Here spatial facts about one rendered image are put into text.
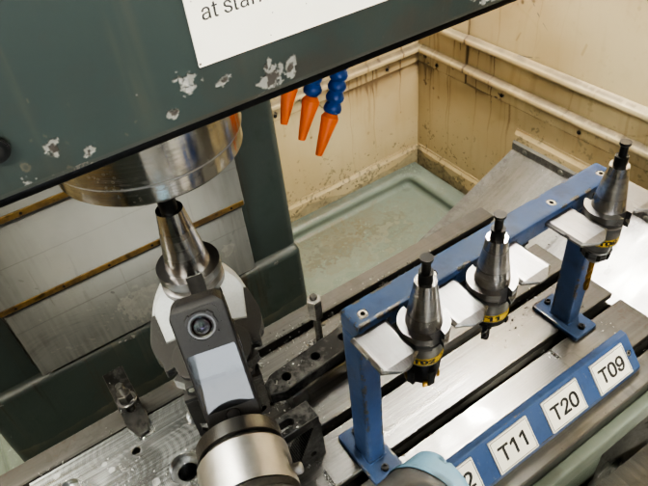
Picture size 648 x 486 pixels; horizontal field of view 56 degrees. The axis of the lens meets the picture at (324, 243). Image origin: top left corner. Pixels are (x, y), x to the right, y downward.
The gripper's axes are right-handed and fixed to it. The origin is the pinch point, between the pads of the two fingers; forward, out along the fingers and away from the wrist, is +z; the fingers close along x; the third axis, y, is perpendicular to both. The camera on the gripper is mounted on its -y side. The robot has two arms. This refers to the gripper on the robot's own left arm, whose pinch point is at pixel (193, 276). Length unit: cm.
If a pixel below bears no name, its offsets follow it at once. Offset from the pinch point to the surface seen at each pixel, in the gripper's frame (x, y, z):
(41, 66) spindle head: -1.6, -33.6, -22.4
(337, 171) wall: 46, 65, 96
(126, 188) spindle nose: -1.9, -18.1, -8.6
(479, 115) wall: 83, 47, 79
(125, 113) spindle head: 0.7, -30.5, -21.9
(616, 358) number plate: 59, 41, -4
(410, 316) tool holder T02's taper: 21.7, 10.5, -5.9
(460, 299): 29.4, 13.4, -3.7
